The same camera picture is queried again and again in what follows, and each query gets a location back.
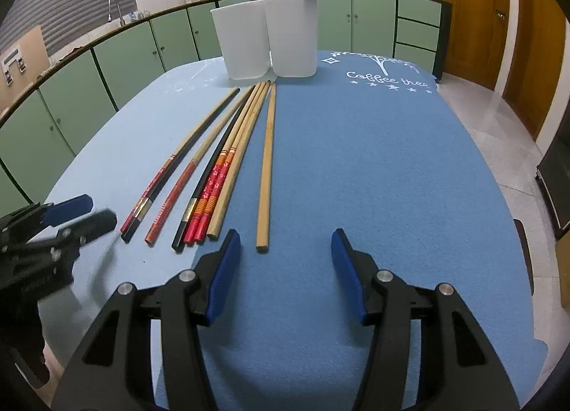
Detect black chopstick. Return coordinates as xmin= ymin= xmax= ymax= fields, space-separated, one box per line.
xmin=121 ymin=89 xmax=241 ymax=243
xmin=172 ymin=84 xmax=260 ymax=254

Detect white double utensil holder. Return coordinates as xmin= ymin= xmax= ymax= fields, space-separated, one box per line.
xmin=210 ymin=0 xmax=318 ymax=80

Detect wooden chopstick with red handle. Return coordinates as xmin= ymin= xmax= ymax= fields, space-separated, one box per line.
xmin=145 ymin=86 xmax=255 ymax=246
xmin=119 ymin=87 xmax=240 ymax=234

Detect light blue printed mat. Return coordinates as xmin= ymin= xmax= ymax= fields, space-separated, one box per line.
xmin=38 ymin=56 xmax=276 ymax=411

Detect brown kitchen countertop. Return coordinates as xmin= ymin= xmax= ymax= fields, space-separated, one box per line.
xmin=0 ymin=0 xmax=452 ymax=127

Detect black glass-front cabinet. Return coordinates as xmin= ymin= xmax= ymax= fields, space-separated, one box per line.
xmin=534 ymin=126 xmax=570 ymax=243

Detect cardboard board with fittings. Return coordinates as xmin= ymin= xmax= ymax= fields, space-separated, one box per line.
xmin=0 ymin=25 xmax=51 ymax=113

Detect dark blue printed mat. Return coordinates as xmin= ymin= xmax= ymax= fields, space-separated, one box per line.
xmin=154 ymin=50 xmax=549 ymax=411

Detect metal gooseneck faucet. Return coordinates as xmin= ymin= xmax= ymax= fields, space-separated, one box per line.
xmin=108 ymin=0 xmax=126 ymax=28

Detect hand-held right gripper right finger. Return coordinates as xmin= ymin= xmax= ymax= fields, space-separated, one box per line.
xmin=330 ymin=228 xmax=522 ymax=411

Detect plain bamboo chopstick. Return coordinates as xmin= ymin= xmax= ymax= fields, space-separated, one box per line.
xmin=207 ymin=80 xmax=273 ymax=241
xmin=255 ymin=82 xmax=277 ymax=253

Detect red floral chopstick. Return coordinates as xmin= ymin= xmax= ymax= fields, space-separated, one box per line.
xmin=183 ymin=82 xmax=265 ymax=247
xmin=195 ymin=80 xmax=270 ymax=245

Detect grey window blind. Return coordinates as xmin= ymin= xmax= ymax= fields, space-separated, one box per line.
xmin=0 ymin=0 xmax=136 ymax=56

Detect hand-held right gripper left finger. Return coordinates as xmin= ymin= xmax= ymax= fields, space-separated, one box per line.
xmin=49 ymin=228 xmax=242 ymax=411

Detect green lower kitchen cabinets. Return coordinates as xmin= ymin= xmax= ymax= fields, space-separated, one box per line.
xmin=0 ymin=0 xmax=452 ymax=216

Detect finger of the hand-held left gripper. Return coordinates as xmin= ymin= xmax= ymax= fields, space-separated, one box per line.
xmin=56 ymin=209 xmax=119 ymax=260
xmin=42 ymin=194 xmax=94 ymax=227

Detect wooden door with handle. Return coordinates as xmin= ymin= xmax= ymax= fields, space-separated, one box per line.
xmin=439 ymin=0 xmax=511 ymax=91

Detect cardboard box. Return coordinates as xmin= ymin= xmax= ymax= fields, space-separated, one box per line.
xmin=554 ymin=228 xmax=570 ymax=287

